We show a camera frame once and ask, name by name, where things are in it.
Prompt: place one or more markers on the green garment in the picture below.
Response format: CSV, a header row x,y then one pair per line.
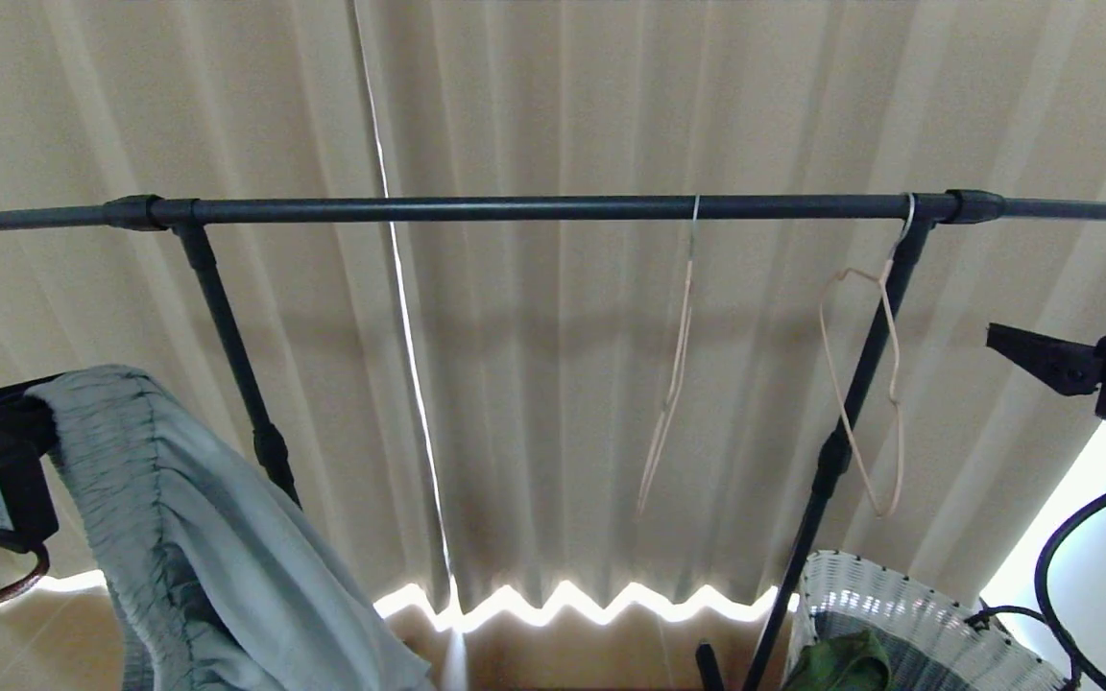
x,y
836,667

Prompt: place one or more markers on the pale grey shorts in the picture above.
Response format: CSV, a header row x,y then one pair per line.
x,y
227,576

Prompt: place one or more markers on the pink clothes hanger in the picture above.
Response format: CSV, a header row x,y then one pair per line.
x,y
896,379
681,345

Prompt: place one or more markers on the black clothes rack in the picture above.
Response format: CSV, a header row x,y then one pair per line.
x,y
515,208

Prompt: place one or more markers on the white laundry basket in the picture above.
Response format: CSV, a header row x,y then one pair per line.
x,y
860,595

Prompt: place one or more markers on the beige curtain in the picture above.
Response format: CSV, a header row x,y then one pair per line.
x,y
563,432

